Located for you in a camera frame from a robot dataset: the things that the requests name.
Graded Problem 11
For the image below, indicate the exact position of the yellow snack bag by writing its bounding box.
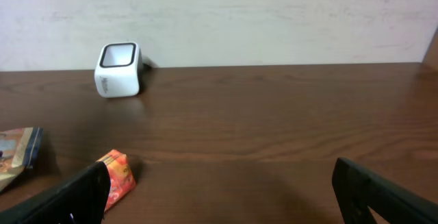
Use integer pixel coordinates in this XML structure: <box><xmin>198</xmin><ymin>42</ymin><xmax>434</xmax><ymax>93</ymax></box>
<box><xmin>1</xmin><ymin>127</ymin><xmax>44</xmax><ymax>191</ymax></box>

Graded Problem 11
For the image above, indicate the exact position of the white barcode scanner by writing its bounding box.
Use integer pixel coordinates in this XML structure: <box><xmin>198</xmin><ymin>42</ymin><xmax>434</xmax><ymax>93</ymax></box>
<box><xmin>94</xmin><ymin>42</ymin><xmax>143</xmax><ymax>98</ymax></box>

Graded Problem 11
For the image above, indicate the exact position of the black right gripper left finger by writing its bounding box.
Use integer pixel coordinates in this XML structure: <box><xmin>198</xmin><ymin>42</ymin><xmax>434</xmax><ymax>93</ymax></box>
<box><xmin>1</xmin><ymin>162</ymin><xmax>111</xmax><ymax>224</ymax></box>

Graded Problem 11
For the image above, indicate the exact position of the orange tissue pack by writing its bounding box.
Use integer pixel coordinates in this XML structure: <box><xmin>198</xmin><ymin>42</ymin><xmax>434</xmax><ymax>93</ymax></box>
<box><xmin>99</xmin><ymin>149</ymin><xmax>136</xmax><ymax>211</ymax></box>

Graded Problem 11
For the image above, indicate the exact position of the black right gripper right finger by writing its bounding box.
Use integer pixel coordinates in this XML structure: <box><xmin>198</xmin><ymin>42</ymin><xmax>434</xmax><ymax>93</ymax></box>
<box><xmin>332</xmin><ymin>158</ymin><xmax>437</xmax><ymax>224</ymax></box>

